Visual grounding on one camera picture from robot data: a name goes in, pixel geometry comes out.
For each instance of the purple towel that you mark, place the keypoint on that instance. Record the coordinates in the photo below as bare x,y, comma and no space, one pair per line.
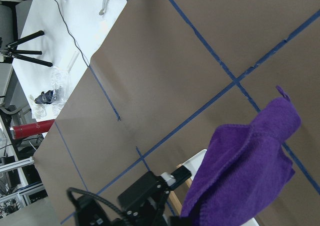
244,168

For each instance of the aluminium frame post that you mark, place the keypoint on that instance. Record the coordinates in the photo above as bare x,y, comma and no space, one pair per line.
17,164

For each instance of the clear plastic bag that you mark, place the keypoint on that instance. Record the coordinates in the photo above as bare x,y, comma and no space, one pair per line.
60,81

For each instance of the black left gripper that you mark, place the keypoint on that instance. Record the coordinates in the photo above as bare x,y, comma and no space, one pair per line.
143,203

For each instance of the white rack base tray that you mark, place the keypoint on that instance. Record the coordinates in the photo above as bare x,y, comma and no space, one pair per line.
193,164

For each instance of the red cylinder tube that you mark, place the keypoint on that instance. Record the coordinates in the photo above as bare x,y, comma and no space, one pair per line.
27,130

